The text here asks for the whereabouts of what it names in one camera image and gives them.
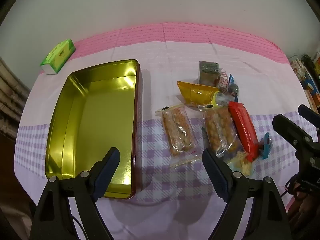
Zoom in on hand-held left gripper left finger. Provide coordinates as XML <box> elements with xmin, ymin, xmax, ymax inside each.
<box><xmin>30</xmin><ymin>147</ymin><xmax>120</xmax><ymax>240</ymax></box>

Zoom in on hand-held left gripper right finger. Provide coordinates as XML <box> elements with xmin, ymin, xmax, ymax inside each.
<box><xmin>202</xmin><ymin>148</ymin><xmax>293</xmax><ymax>240</ymax></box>

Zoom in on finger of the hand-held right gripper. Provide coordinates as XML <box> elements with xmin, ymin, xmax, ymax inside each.
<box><xmin>272</xmin><ymin>114</ymin><xmax>320</xmax><ymax>178</ymax></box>
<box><xmin>298</xmin><ymin>104</ymin><xmax>320</xmax><ymax>130</ymax></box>

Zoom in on small blue candy packet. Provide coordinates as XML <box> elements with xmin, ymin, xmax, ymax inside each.
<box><xmin>259</xmin><ymin>132</ymin><xmax>273</xmax><ymax>160</ymax></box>

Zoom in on red snack packet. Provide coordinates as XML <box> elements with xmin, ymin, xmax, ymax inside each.
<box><xmin>228</xmin><ymin>101</ymin><xmax>260</xmax><ymax>162</ymax></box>

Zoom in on clear packet of nut bars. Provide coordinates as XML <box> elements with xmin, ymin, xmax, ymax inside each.
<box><xmin>202</xmin><ymin>105</ymin><xmax>247</xmax><ymax>164</ymax></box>

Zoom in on gold metal tin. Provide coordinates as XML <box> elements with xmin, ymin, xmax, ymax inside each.
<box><xmin>45</xmin><ymin>59</ymin><xmax>143</xmax><ymax>200</ymax></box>

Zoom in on clear packet of pastry bars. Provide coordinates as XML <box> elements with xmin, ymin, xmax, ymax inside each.
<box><xmin>155</xmin><ymin>104</ymin><xmax>202</xmax><ymax>168</ymax></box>

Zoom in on dark candy with blue wrapper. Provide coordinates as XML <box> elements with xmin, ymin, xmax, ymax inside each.
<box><xmin>226</xmin><ymin>73</ymin><xmax>240</xmax><ymax>98</ymax></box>

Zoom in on red white patterned candy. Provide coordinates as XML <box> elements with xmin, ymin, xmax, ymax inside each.
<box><xmin>216</xmin><ymin>67</ymin><xmax>230</xmax><ymax>93</ymax></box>

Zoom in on orange snack packet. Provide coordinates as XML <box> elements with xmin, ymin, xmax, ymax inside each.
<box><xmin>177</xmin><ymin>80</ymin><xmax>220</xmax><ymax>108</ymax></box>

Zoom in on grey green square snack packet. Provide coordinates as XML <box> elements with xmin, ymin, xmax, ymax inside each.
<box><xmin>199</xmin><ymin>61</ymin><xmax>220</xmax><ymax>85</ymax></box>

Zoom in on person's right hand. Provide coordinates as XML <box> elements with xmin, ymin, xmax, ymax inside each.
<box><xmin>287</xmin><ymin>197</ymin><xmax>320</xmax><ymax>233</ymax></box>

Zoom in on pile of colourful boxes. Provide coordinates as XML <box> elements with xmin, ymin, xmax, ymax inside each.
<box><xmin>290</xmin><ymin>52</ymin><xmax>320</xmax><ymax>110</ymax></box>

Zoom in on pink purple checked tablecloth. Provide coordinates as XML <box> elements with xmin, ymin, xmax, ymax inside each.
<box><xmin>14</xmin><ymin>22</ymin><xmax>319</xmax><ymax>240</ymax></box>

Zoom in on patterned beige curtain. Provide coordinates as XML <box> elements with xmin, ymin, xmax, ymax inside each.
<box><xmin>0</xmin><ymin>57</ymin><xmax>30</xmax><ymax>140</ymax></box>

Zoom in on green tissue box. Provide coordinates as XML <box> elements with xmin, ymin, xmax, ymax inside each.
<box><xmin>39</xmin><ymin>39</ymin><xmax>76</xmax><ymax>75</ymax></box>

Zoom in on black cable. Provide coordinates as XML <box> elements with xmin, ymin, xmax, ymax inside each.
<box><xmin>72</xmin><ymin>216</ymin><xmax>84</xmax><ymax>240</ymax></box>

